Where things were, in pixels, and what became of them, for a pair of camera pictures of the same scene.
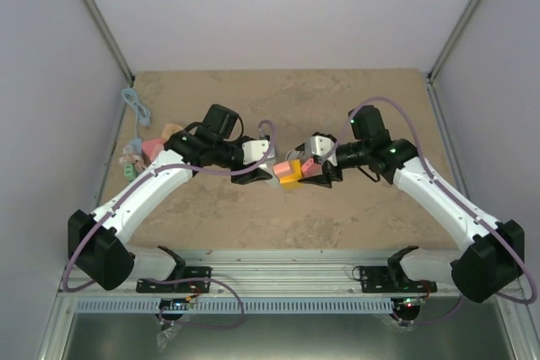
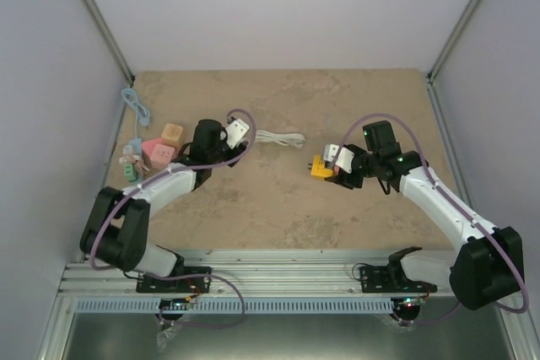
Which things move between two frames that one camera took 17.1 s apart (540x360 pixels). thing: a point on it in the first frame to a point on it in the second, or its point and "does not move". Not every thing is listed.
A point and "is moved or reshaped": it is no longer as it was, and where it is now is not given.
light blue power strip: [137, 146] does not move
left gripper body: [251, 164] to [217, 158]
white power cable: [296, 154] to [284, 138]
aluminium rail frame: [358, 273] does not move
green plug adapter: [130, 171] does not move
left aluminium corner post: [102, 24] does not move
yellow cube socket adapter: [291, 181] is moved or reshaped
